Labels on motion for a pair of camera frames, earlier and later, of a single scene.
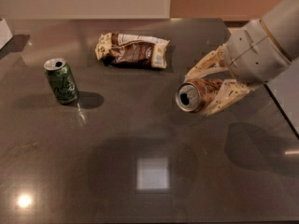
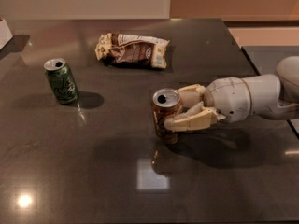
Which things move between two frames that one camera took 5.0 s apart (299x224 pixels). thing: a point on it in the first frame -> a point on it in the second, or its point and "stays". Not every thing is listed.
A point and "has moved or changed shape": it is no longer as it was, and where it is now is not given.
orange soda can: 192,96 has moved or changed shape
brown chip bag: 132,50 stays
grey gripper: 256,54 -> 230,97
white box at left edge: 6,35 stays
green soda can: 61,79 stays
